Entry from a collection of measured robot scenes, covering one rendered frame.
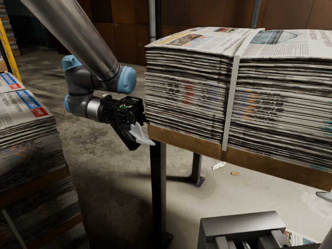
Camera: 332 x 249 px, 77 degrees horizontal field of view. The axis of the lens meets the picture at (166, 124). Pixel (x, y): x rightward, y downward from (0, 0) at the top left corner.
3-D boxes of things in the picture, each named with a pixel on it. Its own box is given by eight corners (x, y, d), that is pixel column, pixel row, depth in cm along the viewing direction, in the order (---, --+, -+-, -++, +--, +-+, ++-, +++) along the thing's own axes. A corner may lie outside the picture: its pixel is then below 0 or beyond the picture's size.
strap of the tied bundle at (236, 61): (219, 164, 45) (234, 55, 33) (246, 107, 67) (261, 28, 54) (223, 165, 45) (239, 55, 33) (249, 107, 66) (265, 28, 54)
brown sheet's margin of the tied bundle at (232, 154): (208, 157, 46) (210, 141, 44) (238, 104, 67) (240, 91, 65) (236, 165, 44) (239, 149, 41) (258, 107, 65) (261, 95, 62)
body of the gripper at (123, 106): (128, 111, 53) (93, 102, 58) (133, 138, 58) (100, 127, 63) (145, 98, 59) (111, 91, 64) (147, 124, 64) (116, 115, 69)
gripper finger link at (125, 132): (130, 140, 53) (116, 125, 59) (131, 145, 54) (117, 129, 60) (146, 133, 55) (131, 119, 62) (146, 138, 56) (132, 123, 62)
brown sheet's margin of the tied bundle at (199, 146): (147, 138, 53) (146, 123, 51) (191, 95, 74) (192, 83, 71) (208, 157, 46) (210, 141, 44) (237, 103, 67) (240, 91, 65)
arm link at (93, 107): (90, 125, 65) (107, 112, 71) (101, 128, 63) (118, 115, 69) (84, 103, 61) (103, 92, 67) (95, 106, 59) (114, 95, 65)
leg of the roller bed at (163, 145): (152, 241, 111) (146, 131, 77) (158, 232, 115) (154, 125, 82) (162, 247, 108) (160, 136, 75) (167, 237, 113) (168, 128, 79)
